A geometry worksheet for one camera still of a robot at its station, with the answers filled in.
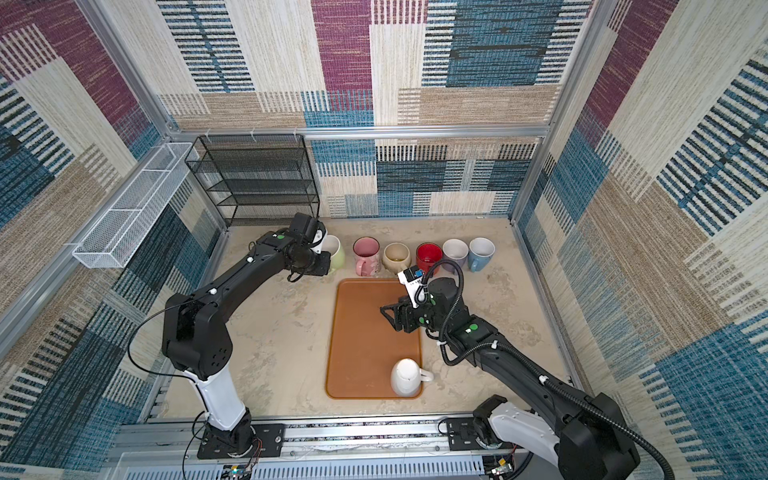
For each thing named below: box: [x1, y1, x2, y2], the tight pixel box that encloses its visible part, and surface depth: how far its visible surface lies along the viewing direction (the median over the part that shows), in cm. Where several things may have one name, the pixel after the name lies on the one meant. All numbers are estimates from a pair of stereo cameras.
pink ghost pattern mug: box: [353, 236, 381, 277], surface depth 101 cm
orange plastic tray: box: [325, 278, 422, 400], surface depth 91 cm
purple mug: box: [442, 238, 469, 273], surface depth 104 cm
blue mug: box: [468, 237, 496, 273], surface depth 101 cm
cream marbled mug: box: [382, 242, 411, 275], surface depth 102 cm
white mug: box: [390, 358, 434, 399], surface depth 77 cm
